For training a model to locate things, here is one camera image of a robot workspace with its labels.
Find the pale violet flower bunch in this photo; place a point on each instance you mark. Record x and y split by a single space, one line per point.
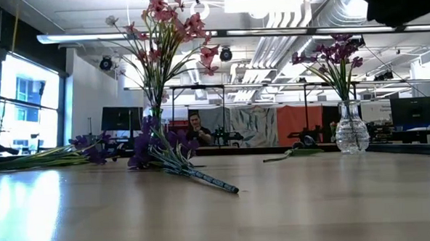
203 176
38 159

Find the green glass vase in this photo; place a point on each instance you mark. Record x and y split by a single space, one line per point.
157 113

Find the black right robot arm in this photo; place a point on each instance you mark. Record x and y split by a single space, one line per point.
398 0

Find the black background monitor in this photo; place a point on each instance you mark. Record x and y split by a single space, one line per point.
412 110
122 118

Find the loose green leaf stem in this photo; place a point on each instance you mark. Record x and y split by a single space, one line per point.
296 152

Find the black ceiling spotlight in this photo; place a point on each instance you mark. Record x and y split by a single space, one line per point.
106 63
225 54

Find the background black robot rig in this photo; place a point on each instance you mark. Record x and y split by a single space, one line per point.
226 136

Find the pink artificial flower bunch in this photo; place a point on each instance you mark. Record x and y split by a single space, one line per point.
196 25
140 36

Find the black aluminium table frame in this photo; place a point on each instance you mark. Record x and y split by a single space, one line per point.
245 150

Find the blue table clamp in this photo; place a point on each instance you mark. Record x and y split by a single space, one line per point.
305 142

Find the long overhead light bar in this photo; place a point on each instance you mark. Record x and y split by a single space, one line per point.
269 31

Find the orange hanging cloth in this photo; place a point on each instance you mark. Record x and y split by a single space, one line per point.
299 126

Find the magenta artificial flower bunch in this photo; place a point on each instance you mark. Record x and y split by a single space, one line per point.
337 53

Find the clear glass vase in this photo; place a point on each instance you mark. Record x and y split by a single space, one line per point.
352 132

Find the person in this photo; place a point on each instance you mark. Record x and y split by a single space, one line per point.
199 132

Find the leaf print hanging cloth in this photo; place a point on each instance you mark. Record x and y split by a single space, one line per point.
255 126

